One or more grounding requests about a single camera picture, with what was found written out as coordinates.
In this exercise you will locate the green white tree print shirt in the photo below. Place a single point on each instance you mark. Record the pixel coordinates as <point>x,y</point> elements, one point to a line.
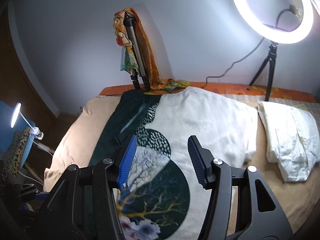
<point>162,198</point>

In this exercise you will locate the leopard print cloth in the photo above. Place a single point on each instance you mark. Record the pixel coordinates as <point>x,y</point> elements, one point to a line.
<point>13,156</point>

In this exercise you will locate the folded white garment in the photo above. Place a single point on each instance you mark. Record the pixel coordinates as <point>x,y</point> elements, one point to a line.
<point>293,139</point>

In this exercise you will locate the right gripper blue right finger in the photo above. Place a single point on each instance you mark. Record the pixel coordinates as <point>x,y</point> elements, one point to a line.
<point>260,215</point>

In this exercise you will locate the orange patterned scarf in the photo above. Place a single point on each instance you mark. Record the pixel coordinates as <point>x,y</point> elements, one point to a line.
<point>128,62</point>

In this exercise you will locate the beige towel blanket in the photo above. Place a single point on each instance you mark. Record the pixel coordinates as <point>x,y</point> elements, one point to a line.
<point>298,200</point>

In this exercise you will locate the white ring light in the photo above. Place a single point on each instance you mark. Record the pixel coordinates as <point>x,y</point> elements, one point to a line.
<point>261,16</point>

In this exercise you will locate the blue plastic chair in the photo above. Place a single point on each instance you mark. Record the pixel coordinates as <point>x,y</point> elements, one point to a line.
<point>7,133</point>

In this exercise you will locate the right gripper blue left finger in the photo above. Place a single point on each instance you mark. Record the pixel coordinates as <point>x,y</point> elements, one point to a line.
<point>61,216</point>

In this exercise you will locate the orange patterned bed sheet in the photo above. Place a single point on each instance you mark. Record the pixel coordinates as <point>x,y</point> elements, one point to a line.
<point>231,89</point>

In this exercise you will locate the folded silver tripod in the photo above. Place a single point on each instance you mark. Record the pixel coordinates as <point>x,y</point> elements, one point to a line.
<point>130,26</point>

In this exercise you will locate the white clip desk lamp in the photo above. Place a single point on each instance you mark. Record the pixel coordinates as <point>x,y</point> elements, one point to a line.
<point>33,133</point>

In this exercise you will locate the checked beige bed cover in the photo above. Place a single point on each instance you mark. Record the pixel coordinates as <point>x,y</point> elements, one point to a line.
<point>308,106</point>

